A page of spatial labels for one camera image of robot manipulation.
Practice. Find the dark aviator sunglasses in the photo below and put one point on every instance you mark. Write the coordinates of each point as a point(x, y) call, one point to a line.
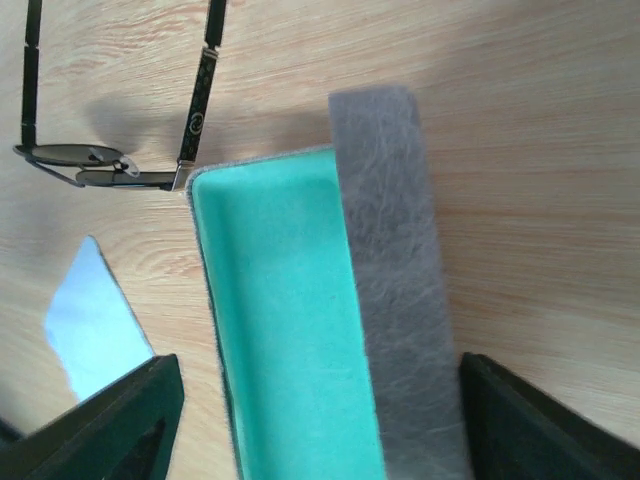
point(108, 163)

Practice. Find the grey glasses case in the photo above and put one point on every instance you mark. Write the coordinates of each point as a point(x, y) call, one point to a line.
point(328, 298)

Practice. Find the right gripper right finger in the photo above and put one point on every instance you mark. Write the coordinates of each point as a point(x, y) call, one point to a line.
point(516, 431)

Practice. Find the light blue cleaning cloth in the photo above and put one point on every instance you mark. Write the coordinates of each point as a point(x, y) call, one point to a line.
point(91, 326)

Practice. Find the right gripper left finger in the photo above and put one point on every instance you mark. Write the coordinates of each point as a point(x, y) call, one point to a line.
point(125, 431)

